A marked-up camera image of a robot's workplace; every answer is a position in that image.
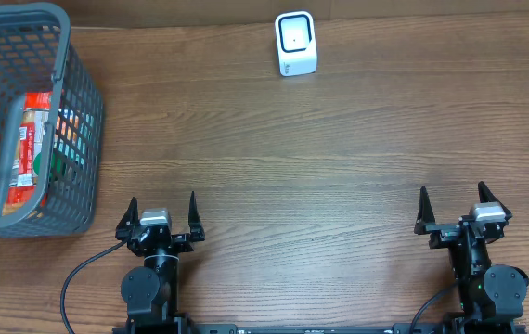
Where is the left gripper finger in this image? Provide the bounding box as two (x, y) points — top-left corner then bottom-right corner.
(187, 191), (205, 242)
(115, 197), (139, 240)

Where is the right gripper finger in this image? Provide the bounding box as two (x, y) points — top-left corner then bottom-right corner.
(478, 181), (512, 218)
(414, 186), (436, 235)

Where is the teal tissue packet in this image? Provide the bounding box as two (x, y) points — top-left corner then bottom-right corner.
(54, 109), (94, 166)

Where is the green lid jar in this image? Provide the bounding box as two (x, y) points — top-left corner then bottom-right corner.
(32, 150), (69, 183)

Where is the red snack package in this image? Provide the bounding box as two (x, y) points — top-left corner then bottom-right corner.
(2, 92), (52, 215)

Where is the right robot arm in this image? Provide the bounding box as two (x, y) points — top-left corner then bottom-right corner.
(408, 181), (529, 333)

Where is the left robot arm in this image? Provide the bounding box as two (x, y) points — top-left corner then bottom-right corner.
(112, 195), (205, 334)

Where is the white barcode scanner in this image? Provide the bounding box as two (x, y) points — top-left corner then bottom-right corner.
(274, 10), (318, 77)

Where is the grey plastic mesh basket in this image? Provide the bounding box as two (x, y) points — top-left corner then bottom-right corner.
(0, 3), (104, 238)

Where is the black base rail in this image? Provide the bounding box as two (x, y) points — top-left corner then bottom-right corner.
(111, 323), (528, 334)

